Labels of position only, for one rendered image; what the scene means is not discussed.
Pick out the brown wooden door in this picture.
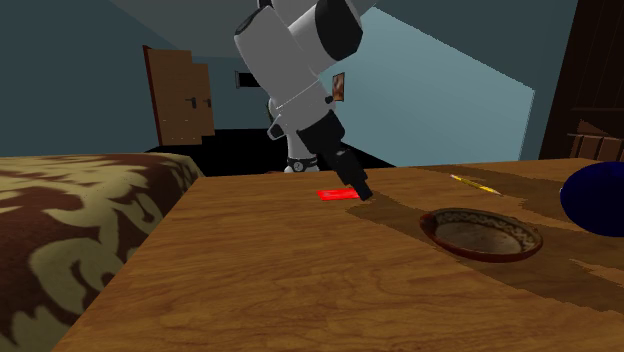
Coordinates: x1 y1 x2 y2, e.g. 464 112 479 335
142 45 216 147

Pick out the dark wall picture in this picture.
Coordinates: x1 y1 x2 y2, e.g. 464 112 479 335
234 70 262 90

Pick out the black robot stand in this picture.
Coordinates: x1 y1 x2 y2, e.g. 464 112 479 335
144 128 397 178

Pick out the bed with brown patterned cover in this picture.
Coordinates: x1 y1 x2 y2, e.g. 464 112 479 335
0 152 206 352

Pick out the brown patterned shallow bowl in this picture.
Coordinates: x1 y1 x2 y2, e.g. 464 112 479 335
419 207 544 264

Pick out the small brown wall picture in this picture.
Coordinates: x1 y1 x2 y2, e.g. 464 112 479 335
332 71 346 103

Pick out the dark brown wooden shelf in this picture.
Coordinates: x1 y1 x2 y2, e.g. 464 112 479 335
537 0 624 163

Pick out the dark blue round object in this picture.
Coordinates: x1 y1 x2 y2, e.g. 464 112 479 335
559 161 624 239

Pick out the flat red card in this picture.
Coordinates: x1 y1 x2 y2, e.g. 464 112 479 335
316 188 362 203

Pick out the yellow pencil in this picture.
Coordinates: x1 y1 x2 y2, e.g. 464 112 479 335
449 173 503 197

